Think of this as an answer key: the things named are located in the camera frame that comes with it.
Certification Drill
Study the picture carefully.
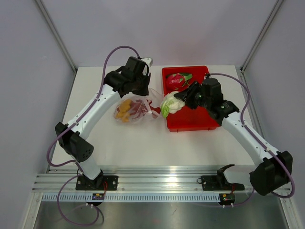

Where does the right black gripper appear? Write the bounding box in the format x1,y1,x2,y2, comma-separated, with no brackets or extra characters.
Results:
174,81,211,110

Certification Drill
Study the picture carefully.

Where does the white cauliflower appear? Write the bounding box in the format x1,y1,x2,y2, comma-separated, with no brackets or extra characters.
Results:
160,91,185,118

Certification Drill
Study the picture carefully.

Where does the clear zip top bag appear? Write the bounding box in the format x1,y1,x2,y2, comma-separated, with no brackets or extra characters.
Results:
113,88,163,124

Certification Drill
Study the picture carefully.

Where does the yellow ginger root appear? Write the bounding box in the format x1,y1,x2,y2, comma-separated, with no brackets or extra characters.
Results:
115,99,132,123

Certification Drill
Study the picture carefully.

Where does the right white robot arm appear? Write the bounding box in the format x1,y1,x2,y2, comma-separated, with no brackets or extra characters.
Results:
174,78,295,198

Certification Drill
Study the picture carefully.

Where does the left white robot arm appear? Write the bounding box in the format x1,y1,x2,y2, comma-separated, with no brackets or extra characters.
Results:
55,56,153,190

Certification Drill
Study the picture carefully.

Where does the red plastic tray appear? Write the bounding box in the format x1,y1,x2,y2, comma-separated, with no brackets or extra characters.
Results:
162,65,219,132

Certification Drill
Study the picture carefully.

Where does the pink dragon fruit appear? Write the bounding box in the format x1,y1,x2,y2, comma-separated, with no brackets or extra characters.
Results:
165,73,193,91

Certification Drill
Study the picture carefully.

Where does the right small circuit board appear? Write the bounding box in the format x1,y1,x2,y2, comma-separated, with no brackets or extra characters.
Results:
219,193,235,208

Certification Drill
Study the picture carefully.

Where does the small circuit board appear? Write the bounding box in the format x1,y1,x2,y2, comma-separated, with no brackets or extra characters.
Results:
92,193,105,200
219,193,235,208

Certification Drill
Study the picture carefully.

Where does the left small circuit board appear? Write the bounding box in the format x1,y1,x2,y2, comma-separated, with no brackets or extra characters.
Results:
92,193,105,200

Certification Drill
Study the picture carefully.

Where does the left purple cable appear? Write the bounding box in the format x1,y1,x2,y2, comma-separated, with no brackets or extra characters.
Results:
46,45,141,227

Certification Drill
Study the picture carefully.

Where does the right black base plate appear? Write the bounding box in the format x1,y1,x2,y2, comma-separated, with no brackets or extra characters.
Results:
197,175,245,191

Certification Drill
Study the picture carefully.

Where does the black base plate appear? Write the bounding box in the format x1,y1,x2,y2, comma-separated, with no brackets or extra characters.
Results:
75,175,119,191
197,175,245,191

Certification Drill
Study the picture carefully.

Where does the white slotted cable duct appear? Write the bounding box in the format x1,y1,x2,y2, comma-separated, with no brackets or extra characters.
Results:
42,193,220,203

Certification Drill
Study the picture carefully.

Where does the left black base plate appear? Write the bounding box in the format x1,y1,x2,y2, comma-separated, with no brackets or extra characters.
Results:
75,175,119,191

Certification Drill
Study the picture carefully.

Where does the left aluminium frame post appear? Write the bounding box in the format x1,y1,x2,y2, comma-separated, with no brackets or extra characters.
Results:
34,0,78,75

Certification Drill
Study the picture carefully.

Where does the aluminium frame post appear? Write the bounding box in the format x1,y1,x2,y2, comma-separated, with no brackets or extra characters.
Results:
240,0,285,73
34,0,78,75

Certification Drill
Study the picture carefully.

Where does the aluminium mounting rail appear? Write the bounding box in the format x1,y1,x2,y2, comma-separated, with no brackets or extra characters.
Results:
32,166,290,193

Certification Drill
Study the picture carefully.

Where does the right aluminium frame post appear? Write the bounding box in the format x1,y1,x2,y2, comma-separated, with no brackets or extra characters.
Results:
240,0,285,73

